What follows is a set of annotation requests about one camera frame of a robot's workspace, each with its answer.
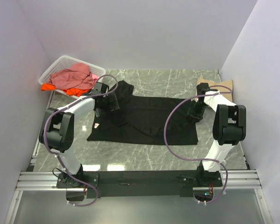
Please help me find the black t-shirt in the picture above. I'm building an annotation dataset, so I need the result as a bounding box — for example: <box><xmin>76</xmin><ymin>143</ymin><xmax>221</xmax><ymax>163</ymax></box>
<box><xmin>87</xmin><ymin>81</ymin><xmax>198</xmax><ymax>146</ymax></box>

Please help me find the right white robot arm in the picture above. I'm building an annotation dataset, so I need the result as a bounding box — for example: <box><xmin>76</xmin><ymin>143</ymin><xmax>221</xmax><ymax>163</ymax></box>
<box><xmin>187</xmin><ymin>83</ymin><xmax>246</xmax><ymax>185</ymax></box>

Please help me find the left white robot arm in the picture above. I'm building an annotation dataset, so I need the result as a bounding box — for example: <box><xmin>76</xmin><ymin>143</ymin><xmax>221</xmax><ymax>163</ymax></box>
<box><xmin>39</xmin><ymin>82</ymin><xmax>119</xmax><ymax>187</ymax></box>

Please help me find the orange t-shirt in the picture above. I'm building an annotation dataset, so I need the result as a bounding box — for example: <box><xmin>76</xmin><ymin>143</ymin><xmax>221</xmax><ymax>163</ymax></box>
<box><xmin>41</xmin><ymin>84</ymin><xmax>90</xmax><ymax>97</ymax></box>

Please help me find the folded tan t-shirt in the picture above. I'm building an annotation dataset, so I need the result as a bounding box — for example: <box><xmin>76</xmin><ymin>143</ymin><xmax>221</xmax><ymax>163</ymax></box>
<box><xmin>195</xmin><ymin>77</ymin><xmax>233</xmax><ymax>95</ymax></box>

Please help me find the pink t-shirt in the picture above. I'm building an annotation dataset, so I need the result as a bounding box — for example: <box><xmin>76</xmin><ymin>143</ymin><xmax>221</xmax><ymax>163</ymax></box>
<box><xmin>42</xmin><ymin>63</ymin><xmax>99</xmax><ymax>90</ymax></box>

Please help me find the white plastic basket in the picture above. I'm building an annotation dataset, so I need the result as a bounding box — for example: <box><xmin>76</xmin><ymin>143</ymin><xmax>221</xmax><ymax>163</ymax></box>
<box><xmin>38</xmin><ymin>56</ymin><xmax>106</xmax><ymax>98</ymax></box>

